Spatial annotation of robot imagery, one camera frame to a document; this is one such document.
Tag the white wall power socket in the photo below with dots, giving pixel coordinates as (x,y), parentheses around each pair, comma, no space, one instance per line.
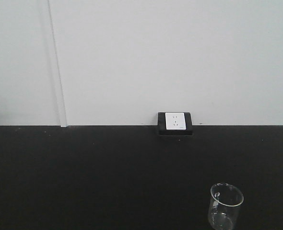
(175,121)

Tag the black socket mounting box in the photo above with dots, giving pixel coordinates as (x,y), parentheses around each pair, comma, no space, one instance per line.
(162,128)

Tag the clear glass beaker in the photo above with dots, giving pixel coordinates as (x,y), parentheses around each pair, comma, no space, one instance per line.
(224,207)

